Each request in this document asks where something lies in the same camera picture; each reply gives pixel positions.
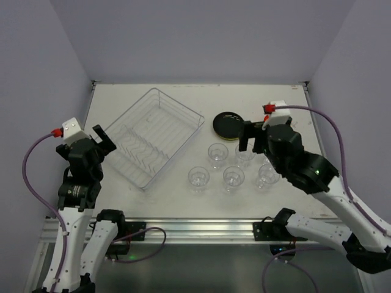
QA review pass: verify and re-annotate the black round plate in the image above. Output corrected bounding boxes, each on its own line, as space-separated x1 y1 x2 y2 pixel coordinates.
212 112 244 138

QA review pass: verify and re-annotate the green round plate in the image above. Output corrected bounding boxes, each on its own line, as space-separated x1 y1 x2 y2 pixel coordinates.
217 135 239 142

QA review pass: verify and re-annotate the clear glass cup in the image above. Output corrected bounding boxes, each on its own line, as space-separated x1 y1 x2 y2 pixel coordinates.
208 143 229 169
255 164 280 190
188 167 210 194
222 166 245 192
235 143 255 168

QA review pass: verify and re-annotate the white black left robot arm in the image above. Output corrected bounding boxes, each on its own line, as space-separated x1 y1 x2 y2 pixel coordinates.
36 122 125 292

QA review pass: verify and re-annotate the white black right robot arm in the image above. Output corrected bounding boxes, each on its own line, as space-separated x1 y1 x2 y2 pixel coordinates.
239 121 390 274

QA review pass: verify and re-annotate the clear dish rack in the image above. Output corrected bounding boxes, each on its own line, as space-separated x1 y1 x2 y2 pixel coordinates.
105 88 205 190

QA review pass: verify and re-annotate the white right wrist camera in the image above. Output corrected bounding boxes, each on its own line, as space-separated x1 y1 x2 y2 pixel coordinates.
263 100 290 127

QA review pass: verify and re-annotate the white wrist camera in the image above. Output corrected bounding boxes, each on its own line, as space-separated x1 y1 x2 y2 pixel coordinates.
263 100 290 127
62 117 89 146

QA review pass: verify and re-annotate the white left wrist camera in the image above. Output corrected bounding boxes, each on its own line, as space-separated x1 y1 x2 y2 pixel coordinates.
62 117 89 146

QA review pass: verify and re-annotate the aluminium front rail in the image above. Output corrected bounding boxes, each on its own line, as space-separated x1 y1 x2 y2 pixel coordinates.
39 218 347 244

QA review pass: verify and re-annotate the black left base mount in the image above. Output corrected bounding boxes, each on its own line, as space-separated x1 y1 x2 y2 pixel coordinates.
106 222 147 258

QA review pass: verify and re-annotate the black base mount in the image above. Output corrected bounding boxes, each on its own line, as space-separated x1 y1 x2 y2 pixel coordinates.
252 208 308 255
106 222 147 258

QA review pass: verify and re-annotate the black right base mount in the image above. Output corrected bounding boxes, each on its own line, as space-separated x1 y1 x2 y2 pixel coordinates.
252 208 308 255

